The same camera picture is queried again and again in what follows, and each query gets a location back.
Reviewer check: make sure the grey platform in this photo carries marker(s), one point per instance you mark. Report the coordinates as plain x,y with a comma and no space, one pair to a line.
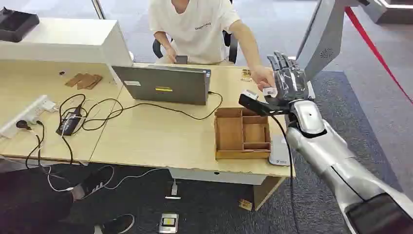
393,13

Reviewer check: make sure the person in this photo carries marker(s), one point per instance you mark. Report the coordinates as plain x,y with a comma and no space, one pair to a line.
193,32
29,200

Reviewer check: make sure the grey laptop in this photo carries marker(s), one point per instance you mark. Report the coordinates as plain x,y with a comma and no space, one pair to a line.
164,85

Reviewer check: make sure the metal pole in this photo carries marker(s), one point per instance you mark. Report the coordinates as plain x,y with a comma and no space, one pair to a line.
98,9

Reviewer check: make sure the white flat device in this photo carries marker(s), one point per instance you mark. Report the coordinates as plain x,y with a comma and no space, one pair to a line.
278,151

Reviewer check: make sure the wooden desk leg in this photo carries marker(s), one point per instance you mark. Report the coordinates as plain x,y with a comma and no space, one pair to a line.
264,193

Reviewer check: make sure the white usb adapter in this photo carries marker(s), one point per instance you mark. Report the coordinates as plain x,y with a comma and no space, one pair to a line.
174,190

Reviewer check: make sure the white desk crossbar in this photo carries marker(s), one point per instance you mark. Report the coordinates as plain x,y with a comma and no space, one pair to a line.
219,177

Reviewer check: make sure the white power strip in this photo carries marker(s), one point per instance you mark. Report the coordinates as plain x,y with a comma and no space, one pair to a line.
24,114

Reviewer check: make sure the brown wooden pieces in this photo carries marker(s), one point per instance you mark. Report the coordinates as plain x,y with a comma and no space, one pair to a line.
84,80

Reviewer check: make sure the black tray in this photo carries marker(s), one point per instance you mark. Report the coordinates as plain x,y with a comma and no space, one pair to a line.
16,25

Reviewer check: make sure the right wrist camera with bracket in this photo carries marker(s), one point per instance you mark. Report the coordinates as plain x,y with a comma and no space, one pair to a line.
255,105

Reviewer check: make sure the wooden card box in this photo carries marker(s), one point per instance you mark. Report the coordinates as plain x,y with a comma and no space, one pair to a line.
229,134

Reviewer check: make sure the white card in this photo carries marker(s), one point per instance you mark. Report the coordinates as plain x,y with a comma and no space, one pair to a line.
269,92

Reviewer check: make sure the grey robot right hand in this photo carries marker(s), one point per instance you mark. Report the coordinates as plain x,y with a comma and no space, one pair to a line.
292,82

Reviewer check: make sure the red barrier ribbon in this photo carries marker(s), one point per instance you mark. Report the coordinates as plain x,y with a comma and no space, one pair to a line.
371,46

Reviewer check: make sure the dark smartphone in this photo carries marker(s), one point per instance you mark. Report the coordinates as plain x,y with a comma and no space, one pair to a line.
181,59

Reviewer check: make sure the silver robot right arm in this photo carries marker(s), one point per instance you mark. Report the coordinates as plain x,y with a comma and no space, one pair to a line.
335,158

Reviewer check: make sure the grey display stand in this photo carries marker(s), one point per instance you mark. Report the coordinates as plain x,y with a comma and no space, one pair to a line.
322,35

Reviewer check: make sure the small silver device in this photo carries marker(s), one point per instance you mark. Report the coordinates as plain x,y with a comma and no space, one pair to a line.
168,223

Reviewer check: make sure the black power adapter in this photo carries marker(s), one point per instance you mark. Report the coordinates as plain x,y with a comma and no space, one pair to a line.
68,124

